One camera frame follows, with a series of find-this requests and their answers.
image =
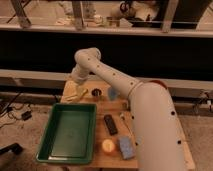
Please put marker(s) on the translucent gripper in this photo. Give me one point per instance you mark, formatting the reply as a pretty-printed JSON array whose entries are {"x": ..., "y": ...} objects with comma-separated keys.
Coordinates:
[{"x": 81, "y": 90}]

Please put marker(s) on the yellow banana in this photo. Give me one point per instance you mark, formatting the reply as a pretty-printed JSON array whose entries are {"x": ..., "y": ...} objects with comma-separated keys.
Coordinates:
[{"x": 73, "y": 97}]

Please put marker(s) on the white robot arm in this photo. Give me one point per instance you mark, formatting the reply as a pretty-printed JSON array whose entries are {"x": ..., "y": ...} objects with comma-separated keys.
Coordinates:
[{"x": 159, "y": 146}]

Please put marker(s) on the green plastic tray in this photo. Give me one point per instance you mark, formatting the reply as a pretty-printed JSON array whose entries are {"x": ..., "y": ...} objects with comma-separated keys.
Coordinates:
[{"x": 69, "y": 135}]

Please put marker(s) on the black remote control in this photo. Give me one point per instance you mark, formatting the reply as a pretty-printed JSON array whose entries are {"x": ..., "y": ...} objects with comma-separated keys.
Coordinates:
[{"x": 110, "y": 124}]

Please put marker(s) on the metal spoon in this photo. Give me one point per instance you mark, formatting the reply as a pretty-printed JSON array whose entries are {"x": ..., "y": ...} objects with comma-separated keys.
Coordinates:
[{"x": 125, "y": 123}]

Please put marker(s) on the black power adapter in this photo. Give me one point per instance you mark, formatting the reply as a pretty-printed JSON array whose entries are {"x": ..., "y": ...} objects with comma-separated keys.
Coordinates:
[{"x": 26, "y": 115}]

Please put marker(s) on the orange fruit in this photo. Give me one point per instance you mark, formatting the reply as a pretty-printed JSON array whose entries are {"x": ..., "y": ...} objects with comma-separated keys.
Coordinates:
[{"x": 108, "y": 146}]

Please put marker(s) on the wooden table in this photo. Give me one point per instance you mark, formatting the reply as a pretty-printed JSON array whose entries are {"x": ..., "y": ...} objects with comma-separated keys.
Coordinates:
[{"x": 108, "y": 162}]

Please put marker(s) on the blue sponge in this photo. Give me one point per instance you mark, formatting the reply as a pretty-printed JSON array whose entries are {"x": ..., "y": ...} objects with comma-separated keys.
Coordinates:
[{"x": 126, "y": 147}]

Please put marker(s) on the red bowl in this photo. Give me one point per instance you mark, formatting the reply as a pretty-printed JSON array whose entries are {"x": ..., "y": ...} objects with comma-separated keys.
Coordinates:
[{"x": 159, "y": 83}]

